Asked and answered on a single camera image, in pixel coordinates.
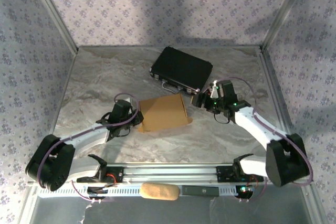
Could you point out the brown cardboard paper box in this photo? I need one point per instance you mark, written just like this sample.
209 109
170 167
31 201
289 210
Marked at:
162 113

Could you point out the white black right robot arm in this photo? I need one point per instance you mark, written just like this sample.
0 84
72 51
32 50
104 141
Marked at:
252 124

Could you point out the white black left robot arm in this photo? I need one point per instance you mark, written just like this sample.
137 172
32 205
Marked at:
86 136

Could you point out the black hard carrying case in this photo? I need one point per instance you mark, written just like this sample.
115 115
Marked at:
181 66

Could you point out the beige oblong sponge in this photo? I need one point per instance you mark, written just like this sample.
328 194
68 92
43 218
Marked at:
160 192

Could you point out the black controller board with light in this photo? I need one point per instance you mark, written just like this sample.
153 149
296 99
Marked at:
244 191

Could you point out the black flat bar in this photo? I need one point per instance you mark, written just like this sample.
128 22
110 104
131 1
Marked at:
200 191

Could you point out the aluminium frame side rail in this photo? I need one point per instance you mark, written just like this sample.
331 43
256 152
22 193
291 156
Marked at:
273 77
71 64

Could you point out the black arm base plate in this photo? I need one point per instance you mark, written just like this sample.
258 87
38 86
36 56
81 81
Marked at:
118 175
223 174

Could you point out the thin aluminium frame rail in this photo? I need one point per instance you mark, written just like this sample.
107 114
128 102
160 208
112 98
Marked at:
105 47

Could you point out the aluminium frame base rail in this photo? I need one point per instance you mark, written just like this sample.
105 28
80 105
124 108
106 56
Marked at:
170 172

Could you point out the aluminium frame leg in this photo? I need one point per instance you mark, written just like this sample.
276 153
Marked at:
30 203
312 203

